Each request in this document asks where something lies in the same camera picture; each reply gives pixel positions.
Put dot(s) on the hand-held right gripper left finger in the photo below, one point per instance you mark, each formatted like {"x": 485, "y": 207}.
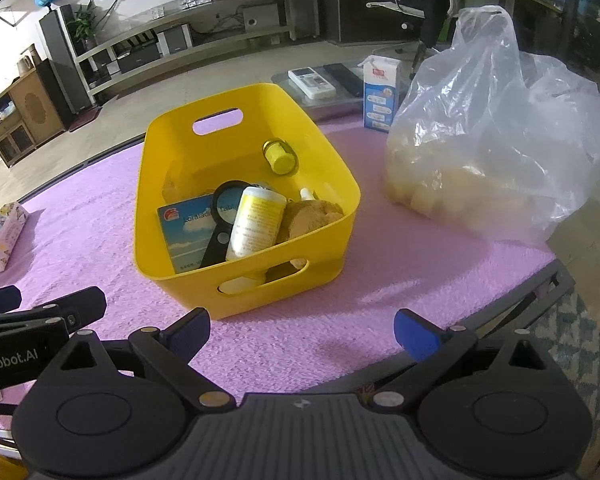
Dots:
{"x": 187, "y": 332}

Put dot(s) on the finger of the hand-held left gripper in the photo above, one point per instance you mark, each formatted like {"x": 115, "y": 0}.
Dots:
{"x": 0, "y": 300}
{"x": 80, "y": 305}

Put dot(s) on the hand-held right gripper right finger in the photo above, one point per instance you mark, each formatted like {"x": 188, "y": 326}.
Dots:
{"x": 417, "y": 335}

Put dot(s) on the blue medicine box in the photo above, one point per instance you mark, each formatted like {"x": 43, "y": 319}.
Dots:
{"x": 185, "y": 240}

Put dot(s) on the cream bottle with yellow label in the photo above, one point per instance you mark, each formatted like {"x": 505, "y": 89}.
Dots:
{"x": 252, "y": 225}

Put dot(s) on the brown plush bear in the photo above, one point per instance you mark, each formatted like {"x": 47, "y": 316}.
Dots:
{"x": 310, "y": 215}

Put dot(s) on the yellow plastic basket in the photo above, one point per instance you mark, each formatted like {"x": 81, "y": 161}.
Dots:
{"x": 170, "y": 170}

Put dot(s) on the small yellow can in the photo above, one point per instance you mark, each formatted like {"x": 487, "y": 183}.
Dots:
{"x": 280, "y": 160}

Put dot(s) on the cartoon print tissue pack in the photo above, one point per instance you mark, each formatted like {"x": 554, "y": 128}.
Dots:
{"x": 2, "y": 235}

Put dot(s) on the teal patterned rug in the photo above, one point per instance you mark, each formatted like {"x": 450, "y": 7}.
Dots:
{"x": 580, "y": 340}

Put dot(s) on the wooden cabinet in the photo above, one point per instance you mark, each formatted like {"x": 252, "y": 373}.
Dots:
{"x": 30, "y": 105}

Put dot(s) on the clear plastic bag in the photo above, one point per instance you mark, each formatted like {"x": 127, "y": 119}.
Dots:
{"x": 480, "y": 110}

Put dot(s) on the beige kettle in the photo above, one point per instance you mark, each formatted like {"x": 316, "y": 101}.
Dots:
{"x": 24, "y": 62}

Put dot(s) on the blue and white milk carton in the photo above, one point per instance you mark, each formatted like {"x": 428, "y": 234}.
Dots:
{"x": 380, "y": 95}

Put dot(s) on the glass tray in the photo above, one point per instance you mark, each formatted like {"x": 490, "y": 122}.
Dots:
{"x": 340, "y": 102}

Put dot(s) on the black audio receiver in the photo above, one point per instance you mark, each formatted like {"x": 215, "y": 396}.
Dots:
{"x": 137, "y": 57}

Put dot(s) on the black remote control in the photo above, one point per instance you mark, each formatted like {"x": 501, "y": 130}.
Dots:
{"x": 342, "y": 77}

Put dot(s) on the white remote control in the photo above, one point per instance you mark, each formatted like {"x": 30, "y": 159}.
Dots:
{"x": 312, "y": 82}

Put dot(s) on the silver speaker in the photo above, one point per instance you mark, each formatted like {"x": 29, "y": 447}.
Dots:
{"x": 172, "y": 40}

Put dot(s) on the green potted plant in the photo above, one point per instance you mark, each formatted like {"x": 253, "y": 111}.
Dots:
{"x": 85, "y": 22}

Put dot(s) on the grey subwoofer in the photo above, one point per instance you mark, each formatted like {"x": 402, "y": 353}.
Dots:
{"x": 252, "y": 15}

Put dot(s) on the black office chair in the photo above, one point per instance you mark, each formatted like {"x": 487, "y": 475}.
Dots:
{"x": 430, "y": 5}

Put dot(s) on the black cabinet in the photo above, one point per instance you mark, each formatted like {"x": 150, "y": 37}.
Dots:
{"x": 355, "y": 10}

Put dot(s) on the grey television stand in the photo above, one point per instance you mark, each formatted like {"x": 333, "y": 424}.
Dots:
{"x": 287, "y": 15}

